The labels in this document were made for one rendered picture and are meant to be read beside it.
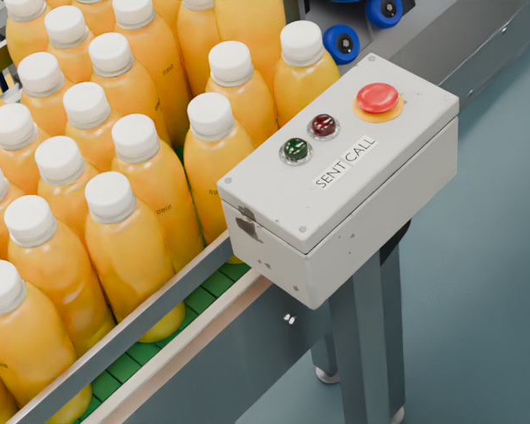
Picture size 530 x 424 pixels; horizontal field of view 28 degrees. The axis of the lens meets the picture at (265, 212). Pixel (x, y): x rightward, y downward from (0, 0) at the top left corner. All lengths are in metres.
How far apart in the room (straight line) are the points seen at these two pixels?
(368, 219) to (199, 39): 0.31
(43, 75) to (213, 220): 0.21
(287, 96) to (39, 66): 0.24
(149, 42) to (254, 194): 0.29
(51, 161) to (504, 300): 1.34
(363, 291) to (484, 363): 1.04
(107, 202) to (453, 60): 0.58
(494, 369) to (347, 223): 1.21
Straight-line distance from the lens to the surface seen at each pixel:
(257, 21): 1.02
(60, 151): 0.95
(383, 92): 0.91
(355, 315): 1.05
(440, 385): 2.02
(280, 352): 1.15
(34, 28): 1.14
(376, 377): 1.18
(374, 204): 0.89
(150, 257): 0.94
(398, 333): 1.75
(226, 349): 1.06
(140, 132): 0.94
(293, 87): 1.02
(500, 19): 1.40
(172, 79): 1.13
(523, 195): 2.30
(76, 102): 0.99
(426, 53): 1.30
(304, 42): 1.00
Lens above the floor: 1.74
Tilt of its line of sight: 49 degrees down
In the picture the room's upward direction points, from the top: 11 degrees counter-clockwise
